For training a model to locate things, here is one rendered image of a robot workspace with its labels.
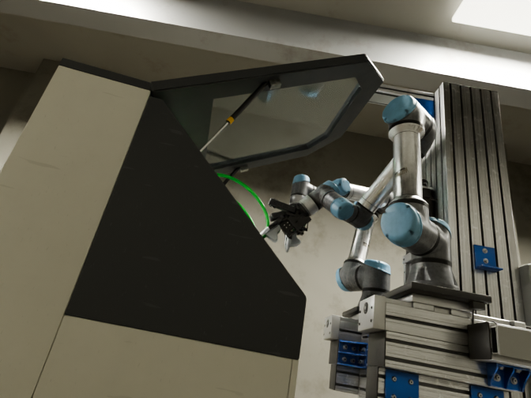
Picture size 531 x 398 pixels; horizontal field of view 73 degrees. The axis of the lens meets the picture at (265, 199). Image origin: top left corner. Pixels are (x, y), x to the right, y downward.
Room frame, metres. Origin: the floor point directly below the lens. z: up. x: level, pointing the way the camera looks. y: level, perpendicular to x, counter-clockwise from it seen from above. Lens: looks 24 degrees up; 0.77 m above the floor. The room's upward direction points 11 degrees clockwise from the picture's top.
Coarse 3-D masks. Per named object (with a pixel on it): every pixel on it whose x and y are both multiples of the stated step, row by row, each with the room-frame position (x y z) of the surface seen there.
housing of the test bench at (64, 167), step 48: (48, 96) 0.88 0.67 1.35; (96, 96) 0.90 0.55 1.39; (144, 96) 0.91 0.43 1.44; (48, 144) 0.89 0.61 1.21; (96, 144) 0.90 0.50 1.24; (0, 192) 0.88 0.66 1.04; (48, 192) 0.89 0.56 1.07; (96, 192) 0.91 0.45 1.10; (0, 240) 0.89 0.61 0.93; (48, 240) 0.90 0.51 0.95; (0, 288) 0.89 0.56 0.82; (48, 288) 0.91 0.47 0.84; (0, 336) 0.90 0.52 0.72; (48, 336) 0.91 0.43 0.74; (0, 384) 0.91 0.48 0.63
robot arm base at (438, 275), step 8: (416, 264) 1.05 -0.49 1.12; (424, 264) 1.03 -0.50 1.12; (432, 264) 1.01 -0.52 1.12; (440, 264) 1.01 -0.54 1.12; (448, 264) 1.02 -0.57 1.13; (416, 272) 1.04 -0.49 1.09; (424, 272) 1.03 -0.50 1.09; (432, 272) 1.01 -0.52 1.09; (440, 272) 1.00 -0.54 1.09; (448, 272) 1.01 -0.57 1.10; (408, 280) 1.07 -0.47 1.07; (416, 280) 1.03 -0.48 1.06; (424, 280) 1.01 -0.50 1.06; (432, 280) 1.00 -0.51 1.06; (440, 280) 0.99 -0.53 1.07; (448, 280) 1.00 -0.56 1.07; (456, 288) 1.00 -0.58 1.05
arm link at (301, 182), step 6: (294, 180) 1.45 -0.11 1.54; (300, 180) 1.43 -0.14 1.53; (306, 180) 1.43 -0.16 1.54; (294, 186) 1.45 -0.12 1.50; (300, 186) 1.43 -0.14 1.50; (306, 186) 1.44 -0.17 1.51; (312, 186) 1.46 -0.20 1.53; (294, 192) 1.44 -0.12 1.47; (300, 192) 1.43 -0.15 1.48; (306, 192) 1.44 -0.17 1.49
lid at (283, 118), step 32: (288, 64) 0.95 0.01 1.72; (320, 64) 0.97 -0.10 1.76; (352, 64) 0.99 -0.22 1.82; (160, 96) 0.93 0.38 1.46; (192, 96) 0.97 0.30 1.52; (224, 96) 1.01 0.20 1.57; (288, 96) 1.13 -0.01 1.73; (320, 96) 1.18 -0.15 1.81; (352, 96) 1.25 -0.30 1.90; (192, 128) 1.16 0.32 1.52; (224, 128) 1.24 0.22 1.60; (256, 128) 1.31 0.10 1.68; (288, 128) 1.38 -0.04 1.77; (320, 128) 1.47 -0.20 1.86; (224, 160) 1.54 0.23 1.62; (256, 160) 1.61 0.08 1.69
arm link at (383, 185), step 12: (432, 132) 1.01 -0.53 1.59; (420, 144) 1.05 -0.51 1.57; (384, 180) 1.16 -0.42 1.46; (372, 192) 1.20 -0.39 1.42; (384, 192) 1.18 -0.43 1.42; (360, 204) 1.24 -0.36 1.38; (372, 204) 1.22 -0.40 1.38; (360, 216) 1.24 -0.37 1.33; (372, 216) 1.29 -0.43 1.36; (360, 228) 1.30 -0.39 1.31
